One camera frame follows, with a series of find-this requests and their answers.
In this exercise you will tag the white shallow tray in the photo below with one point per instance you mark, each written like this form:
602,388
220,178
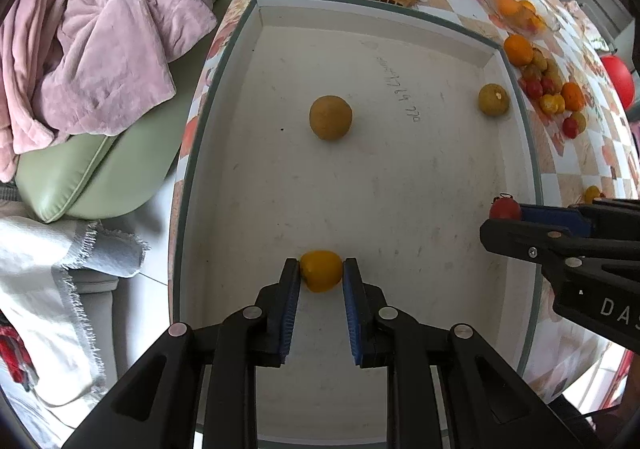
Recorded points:
400,204

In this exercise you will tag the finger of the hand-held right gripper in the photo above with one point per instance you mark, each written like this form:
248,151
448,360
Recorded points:
550,216
515,236

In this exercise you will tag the green cushion seat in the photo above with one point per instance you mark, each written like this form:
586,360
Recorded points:
110,169

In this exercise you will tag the grey white fringed cloth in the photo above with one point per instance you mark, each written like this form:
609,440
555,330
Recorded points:
45,279

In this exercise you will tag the red plastic stool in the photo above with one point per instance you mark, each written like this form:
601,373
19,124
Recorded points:
620,74

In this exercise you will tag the pink fleece blanket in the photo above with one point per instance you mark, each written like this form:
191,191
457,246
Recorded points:
100,54

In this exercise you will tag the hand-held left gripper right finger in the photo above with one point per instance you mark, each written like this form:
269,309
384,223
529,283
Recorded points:
352,324

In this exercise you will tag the red cloth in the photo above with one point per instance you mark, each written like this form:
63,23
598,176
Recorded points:
12,354

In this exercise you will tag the red cherry tomato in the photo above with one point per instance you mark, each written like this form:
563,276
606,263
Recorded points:
504,210

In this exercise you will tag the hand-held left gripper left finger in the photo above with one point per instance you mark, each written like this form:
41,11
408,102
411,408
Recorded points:
291,319

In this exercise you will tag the pile of cherry tomatoes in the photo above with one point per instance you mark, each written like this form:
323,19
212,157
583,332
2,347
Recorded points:
551,103

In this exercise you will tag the yellow-green plum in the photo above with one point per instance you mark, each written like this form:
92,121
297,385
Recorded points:
493,100
330,117

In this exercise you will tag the small mandarin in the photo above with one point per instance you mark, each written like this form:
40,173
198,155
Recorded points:
526,6
508,6
536,22

